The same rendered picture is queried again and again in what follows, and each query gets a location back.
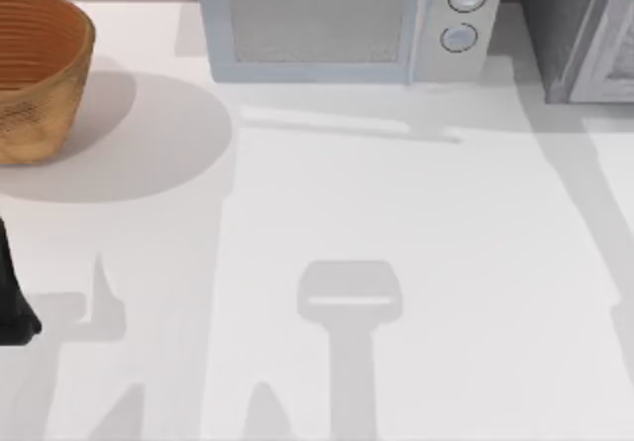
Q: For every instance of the microwave door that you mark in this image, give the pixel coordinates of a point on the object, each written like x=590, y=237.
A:
x=317, y=20

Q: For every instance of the pale microwave oven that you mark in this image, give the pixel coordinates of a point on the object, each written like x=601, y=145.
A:
x=460, y=64

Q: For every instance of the brown woven basket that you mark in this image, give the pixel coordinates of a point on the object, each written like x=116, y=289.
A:
x=34, y=89

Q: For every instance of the grey cabinet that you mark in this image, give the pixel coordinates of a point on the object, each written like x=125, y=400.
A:
x=569, y=30

